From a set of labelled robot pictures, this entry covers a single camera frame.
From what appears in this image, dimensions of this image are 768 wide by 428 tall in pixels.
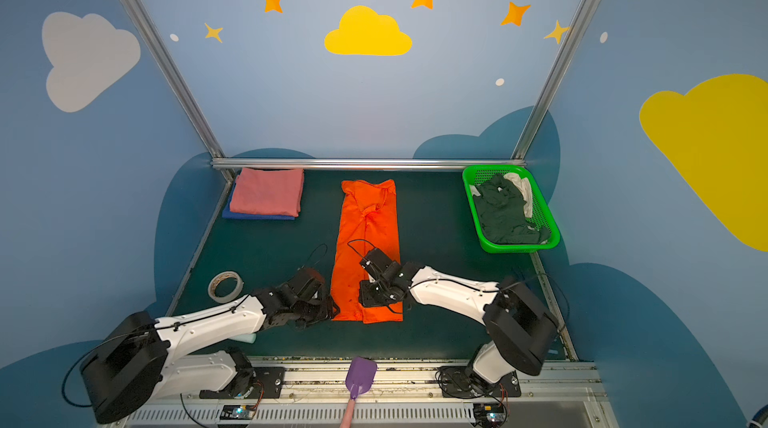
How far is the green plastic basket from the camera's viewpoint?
976 millimetres

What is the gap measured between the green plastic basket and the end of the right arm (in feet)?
1.31

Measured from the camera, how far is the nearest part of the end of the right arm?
616mm
